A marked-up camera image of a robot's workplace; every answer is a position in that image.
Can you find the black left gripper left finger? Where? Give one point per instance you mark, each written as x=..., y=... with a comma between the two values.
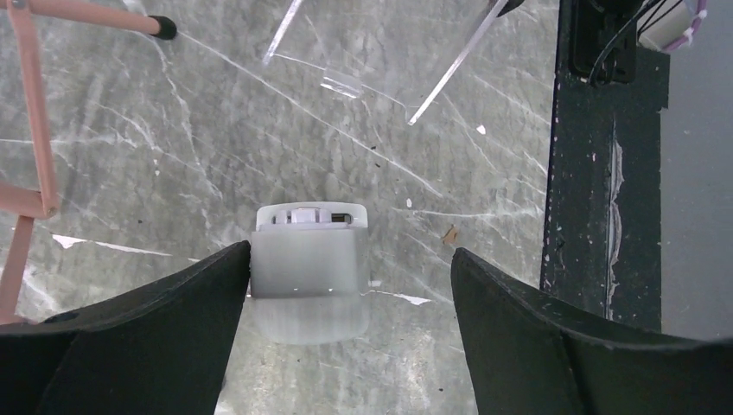
x=161, y=348

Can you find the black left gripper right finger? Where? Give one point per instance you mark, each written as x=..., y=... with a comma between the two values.
x=530, y=353

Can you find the clear plastic metronome cover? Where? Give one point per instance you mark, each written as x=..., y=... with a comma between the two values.
x=406, y=51

